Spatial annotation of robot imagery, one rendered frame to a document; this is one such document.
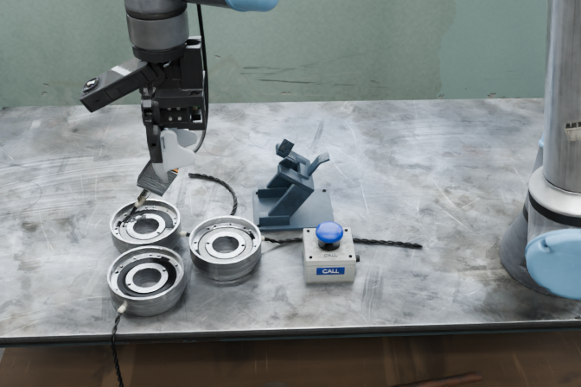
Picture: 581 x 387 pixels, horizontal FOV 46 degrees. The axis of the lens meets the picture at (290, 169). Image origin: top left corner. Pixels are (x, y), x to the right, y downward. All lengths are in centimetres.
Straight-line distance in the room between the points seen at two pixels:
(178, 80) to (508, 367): 74
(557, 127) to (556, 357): 62
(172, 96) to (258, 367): 53
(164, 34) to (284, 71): 183
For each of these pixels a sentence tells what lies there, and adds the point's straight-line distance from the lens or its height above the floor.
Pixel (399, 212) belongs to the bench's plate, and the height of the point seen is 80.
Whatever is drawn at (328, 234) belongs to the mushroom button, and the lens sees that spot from 96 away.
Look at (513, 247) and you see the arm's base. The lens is 104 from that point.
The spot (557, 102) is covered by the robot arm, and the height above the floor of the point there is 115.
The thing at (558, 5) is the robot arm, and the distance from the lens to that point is 71.
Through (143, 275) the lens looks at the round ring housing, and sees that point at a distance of 100.
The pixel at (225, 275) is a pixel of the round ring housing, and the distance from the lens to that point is 98.
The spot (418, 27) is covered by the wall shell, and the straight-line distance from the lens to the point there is 264.
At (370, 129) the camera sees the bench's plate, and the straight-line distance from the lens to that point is 133.
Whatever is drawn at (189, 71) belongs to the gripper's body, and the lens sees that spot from 89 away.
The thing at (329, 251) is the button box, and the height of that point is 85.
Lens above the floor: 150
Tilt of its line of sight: 36 degrees down
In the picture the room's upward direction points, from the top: straight up
